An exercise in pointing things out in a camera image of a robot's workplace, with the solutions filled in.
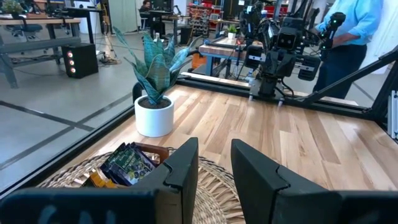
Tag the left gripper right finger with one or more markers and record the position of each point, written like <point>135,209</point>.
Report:
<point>311,208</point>

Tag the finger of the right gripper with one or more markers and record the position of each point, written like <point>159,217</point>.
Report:
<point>309,68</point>
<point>254,57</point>

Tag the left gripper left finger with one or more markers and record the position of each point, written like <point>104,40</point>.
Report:
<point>93,208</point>

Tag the yellow red foil tea packet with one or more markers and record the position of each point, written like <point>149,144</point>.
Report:
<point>96,182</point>

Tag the dark foil tea packet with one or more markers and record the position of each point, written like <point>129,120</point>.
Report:
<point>110,165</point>
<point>136,166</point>

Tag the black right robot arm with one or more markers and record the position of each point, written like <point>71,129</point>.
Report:
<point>269,87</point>

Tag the wooden tea organizer box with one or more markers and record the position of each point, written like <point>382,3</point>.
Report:
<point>158,152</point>

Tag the small plant white pot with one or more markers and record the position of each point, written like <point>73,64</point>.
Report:
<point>231,35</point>

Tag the wooden background table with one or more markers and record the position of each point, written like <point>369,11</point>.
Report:
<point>217,49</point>

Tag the orange bucket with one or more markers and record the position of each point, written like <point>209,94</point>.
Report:
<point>199,61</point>

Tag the parts shelf rack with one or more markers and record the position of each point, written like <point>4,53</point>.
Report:
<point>202,18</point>

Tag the person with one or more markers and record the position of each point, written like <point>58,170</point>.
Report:
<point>351,18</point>
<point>145,6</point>

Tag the round woven straw placemat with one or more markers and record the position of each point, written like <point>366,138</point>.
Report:
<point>214,186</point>

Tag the snake plant in white pot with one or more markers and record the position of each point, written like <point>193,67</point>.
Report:
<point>154,119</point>

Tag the black computer tower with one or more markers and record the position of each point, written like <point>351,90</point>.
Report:
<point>84,60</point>

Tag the wood top grey desk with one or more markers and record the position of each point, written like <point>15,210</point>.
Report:
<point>37,43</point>

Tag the black background desk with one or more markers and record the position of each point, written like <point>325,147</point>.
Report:
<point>84,11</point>

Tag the small green background plant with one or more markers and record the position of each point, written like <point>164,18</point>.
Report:
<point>12,6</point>

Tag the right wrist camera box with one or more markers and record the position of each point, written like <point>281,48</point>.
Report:
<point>286,39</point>

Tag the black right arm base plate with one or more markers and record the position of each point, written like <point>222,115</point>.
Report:
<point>258,95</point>

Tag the black aluminium table frame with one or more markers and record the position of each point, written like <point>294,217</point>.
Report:
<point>342,107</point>

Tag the silver aluminium post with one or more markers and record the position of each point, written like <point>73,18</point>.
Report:
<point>393,115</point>

